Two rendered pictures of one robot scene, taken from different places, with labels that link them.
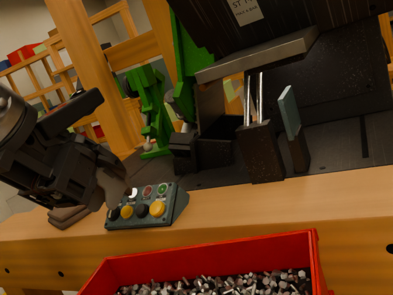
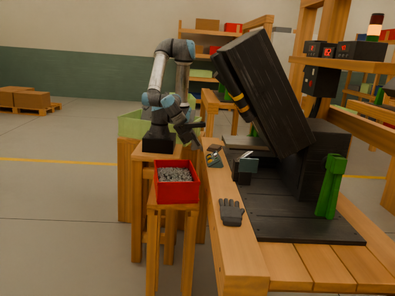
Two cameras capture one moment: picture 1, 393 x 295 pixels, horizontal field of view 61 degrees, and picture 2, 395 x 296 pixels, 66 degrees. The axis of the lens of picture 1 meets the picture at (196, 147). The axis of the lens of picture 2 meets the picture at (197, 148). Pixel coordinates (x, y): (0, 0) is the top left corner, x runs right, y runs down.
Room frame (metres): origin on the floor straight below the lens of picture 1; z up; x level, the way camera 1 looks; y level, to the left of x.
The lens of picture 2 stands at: (-0.43, -1.22, 1.53)
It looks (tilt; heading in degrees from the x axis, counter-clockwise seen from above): 18 degrees down; 56
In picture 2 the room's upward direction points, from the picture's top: 4 degrees clockwise
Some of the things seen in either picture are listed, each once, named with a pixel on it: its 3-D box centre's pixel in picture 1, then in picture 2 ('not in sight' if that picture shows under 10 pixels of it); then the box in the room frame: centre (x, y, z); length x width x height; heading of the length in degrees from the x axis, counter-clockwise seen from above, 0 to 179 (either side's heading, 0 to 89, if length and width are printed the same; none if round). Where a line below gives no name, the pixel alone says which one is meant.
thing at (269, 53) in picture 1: (273, 47); (263, 144); (0.63, -0.20, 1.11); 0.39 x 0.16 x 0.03; 150
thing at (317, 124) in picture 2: (309, 48); (310, 157); (0.82, -0.34, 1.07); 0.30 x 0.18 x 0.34; 60
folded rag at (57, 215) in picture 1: (68, 212); (214, 148); (0.74, 0.33, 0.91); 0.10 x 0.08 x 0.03; 36
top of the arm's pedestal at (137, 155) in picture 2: not in sight; (158, 151); (0.46, 0.62, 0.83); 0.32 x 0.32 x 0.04; 57
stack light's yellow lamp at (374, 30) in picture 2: not in sight; (374, 30); (0.95, -0.44, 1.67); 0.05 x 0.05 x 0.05
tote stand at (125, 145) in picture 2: not in sight; (163, 174); (0.76, 1.13, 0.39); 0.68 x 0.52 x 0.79; 140
